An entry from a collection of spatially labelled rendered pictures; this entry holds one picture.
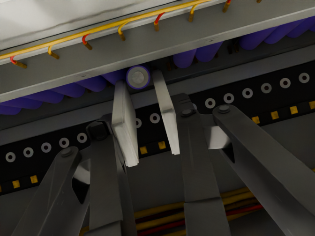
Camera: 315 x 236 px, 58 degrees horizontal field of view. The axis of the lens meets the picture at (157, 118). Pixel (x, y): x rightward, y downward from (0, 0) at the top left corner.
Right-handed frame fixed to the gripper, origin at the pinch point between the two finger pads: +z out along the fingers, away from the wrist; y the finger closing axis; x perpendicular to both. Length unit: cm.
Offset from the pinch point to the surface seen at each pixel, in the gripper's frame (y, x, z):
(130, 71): -0.5, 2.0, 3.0
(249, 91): 10.4, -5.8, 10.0
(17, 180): -16.2, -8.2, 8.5
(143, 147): -1.9, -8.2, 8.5
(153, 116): -0.1, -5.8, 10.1
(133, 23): 0.8, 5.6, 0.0
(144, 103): -0.6, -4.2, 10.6
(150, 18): 1.8, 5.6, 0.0
